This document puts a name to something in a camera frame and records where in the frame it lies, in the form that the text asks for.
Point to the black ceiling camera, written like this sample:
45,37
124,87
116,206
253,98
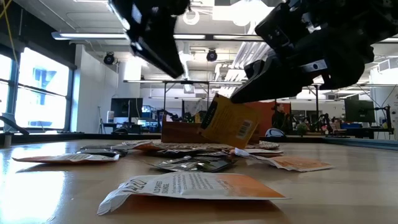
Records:
212,55
109,58

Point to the long ceiling light bar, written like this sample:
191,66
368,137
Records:
217,37

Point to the wooden tea organizer box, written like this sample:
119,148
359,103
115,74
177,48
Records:
180,133

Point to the white blue round object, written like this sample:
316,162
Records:
274,133

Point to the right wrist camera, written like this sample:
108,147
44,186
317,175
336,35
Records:
314,66

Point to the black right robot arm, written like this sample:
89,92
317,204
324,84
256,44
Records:
385,15

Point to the black computer monitor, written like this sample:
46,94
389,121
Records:
124,107
359,110

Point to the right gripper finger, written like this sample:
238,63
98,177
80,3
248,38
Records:
253,68
273,84

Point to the person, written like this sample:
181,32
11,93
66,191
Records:
280,119

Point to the orange white Tazo tea packet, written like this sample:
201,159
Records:
68,158
298,163
267,152
192,186

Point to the orange partition wall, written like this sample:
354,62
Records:
265,118

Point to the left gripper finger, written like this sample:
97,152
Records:
161,59

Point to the small background plant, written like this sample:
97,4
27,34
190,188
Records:
301,128

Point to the black background robot arms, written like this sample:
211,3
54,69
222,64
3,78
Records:
186,117

